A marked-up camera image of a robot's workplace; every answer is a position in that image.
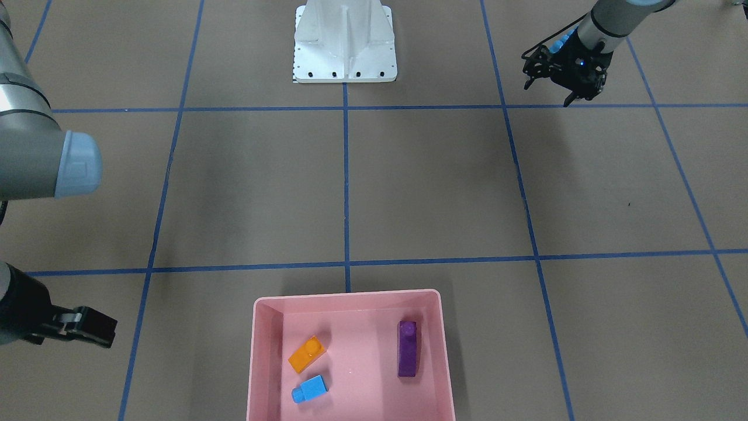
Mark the long blue studded block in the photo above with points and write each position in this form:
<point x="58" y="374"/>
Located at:
<point x="558" y="44"/>

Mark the small blue block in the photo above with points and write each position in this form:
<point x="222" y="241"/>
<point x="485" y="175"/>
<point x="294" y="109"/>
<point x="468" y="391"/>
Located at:
<point x="310" y="389"/>

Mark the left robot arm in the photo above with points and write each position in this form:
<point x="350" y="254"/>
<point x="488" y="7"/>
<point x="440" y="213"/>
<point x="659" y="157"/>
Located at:
<point x="614" y="21"/>

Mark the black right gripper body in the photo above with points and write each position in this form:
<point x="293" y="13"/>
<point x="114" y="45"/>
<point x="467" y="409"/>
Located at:
<point x="18" y="310"/>

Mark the pink plastic box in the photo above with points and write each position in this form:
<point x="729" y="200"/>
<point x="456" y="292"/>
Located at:
<point x="359" y="331"/>

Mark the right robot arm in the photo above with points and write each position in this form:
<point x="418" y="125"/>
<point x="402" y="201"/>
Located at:
<point x="39" y="160"/>

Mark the orange block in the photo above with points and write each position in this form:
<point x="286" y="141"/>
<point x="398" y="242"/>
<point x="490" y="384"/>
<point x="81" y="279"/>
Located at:
<point x="306" y="354"/>

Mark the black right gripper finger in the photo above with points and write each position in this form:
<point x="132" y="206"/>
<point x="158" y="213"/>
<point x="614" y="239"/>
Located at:
<point x="91" y="326"/>

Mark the purple block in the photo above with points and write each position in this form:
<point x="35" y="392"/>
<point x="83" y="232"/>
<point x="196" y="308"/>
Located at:
<point x="407" y="352"/>

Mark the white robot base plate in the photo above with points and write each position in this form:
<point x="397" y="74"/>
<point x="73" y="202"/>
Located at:
<point x="344" y="42"/>

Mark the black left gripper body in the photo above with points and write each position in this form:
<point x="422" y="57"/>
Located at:
<point x="584" y="51"/>

